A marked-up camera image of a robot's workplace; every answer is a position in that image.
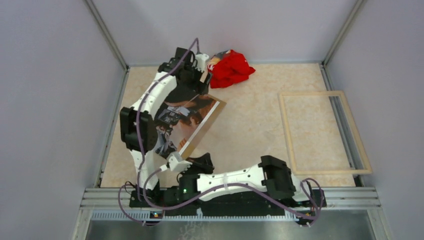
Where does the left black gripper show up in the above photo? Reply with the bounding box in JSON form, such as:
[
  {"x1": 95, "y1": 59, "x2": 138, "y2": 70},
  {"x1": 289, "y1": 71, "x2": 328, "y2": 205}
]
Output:
[{"x1": 181, "y1": 62, "x2": 213, "y2": 96}]

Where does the printed photo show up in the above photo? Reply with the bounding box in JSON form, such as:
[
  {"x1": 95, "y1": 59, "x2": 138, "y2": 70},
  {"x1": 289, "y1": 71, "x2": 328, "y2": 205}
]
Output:
[{"x1": 153, "y1": 94, "x2": 227, "y2": 158}]

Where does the light wooden picture frame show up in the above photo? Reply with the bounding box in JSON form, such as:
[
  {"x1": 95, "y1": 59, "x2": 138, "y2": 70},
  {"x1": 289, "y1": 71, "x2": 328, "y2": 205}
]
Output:
[{"x1": 278, "y1": 90, "x2": 373, "y2": 175}]

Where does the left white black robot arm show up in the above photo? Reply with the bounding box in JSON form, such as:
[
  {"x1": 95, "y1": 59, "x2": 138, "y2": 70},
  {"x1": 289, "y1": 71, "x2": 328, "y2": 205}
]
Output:
[{"x1": 119, "y1": 47, "x2": 214, "y2": 207}]

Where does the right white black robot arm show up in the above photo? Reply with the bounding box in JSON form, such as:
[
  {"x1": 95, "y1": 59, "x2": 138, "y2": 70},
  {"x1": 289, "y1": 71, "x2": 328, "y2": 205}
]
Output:
[{"x1": 165, "y1": 152, "x2": 325, "y2": 208}]

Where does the crumpled red cloth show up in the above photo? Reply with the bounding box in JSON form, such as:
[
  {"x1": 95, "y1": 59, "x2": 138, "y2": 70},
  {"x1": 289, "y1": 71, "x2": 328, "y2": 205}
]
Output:
[{"x1": 206, "y1": 49, "x2": 256, "y2": 89}]

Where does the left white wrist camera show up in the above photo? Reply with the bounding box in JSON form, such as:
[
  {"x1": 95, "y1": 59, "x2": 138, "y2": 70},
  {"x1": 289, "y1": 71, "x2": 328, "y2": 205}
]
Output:
[{"x1": 193, "y1": 52, "x2": 210, "y2": 73}]

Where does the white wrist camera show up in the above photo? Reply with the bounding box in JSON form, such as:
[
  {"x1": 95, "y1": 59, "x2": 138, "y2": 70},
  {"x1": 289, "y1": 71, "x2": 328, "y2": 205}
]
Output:
[
  {"x1": 193, "y1": 52, "x2": 210, "y2": 73},
  {"x1": 167, "y1": 151, "x2": 192, "y2": 173}
]

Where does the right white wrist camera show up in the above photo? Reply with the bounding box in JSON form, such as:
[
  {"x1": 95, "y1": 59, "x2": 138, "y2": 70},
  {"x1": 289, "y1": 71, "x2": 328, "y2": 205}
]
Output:
[{"x1": 167, "y1": 151, "x2": 192, "y2": 173}]

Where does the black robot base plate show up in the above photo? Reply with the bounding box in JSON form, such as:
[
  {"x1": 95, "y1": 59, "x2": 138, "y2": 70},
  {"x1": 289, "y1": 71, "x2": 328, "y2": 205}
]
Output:
[{"x1": 129, "y1": 189, "x2": 327, "y2": 217}]

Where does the aluminium rail with cable duct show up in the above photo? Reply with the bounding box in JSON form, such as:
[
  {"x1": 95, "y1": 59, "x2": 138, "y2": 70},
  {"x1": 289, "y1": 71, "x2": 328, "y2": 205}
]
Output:
[{"x1": 73, "y1": 186, "x2": 393, "y2": 240}]

